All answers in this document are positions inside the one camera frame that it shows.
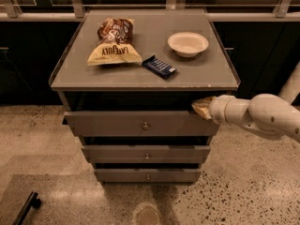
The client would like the grey top drawer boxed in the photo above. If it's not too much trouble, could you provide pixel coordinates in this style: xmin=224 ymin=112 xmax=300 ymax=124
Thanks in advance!
xmin=65 ymin=111 xmax=218 ymax=137

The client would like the grey drawer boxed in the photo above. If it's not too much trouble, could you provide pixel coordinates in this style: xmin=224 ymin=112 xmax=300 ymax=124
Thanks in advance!
xmin=65 ymin=111 xmax=218 ymax=137
xmin=94 ymin=169 xmax=201 ymax=183
xmin=82 ymin=145 xmax=210 ymax=163

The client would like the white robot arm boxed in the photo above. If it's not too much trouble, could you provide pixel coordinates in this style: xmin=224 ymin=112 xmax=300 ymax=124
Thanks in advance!
xmin=192 ymin=63 xmax=300 ymax=143

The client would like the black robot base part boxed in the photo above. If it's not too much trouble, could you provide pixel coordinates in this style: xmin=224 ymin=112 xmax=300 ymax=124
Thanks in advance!
xmin=12 ymin=192 xmax=41 ymax=225

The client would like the grey drawer cabinet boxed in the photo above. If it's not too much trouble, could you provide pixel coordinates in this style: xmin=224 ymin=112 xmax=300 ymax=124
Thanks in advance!
xmin=50 ymin=12 xmax=240 ymax=170

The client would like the grey middle drawer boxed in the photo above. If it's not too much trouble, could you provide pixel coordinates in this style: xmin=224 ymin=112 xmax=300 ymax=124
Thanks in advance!
xmin=82 ymin=145 xmax=210 ymax=163

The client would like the grey bottom drawer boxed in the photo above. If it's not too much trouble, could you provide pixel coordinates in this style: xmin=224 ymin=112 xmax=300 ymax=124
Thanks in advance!
xmin=94 ymin=169 xmax=201 ymax=183

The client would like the blue snack bar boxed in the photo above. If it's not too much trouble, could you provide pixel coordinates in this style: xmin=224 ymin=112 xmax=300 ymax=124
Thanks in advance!
xmin=142 ymin=55 xmax=177 ymax=79

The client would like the white paper bowl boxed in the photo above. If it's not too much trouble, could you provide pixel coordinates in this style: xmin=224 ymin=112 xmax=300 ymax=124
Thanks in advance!
xmin=168 ymin=32 xmax=209 ymax=58

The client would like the yellow brown chip bag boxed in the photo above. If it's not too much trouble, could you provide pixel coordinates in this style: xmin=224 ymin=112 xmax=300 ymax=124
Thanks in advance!
xmin=87 ymin=18 xmax=142 ymax=66

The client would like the metal railing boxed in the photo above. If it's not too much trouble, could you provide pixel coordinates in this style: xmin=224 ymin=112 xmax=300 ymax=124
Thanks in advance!
xmin=0 ymin=0 xmax=300 ymax=23

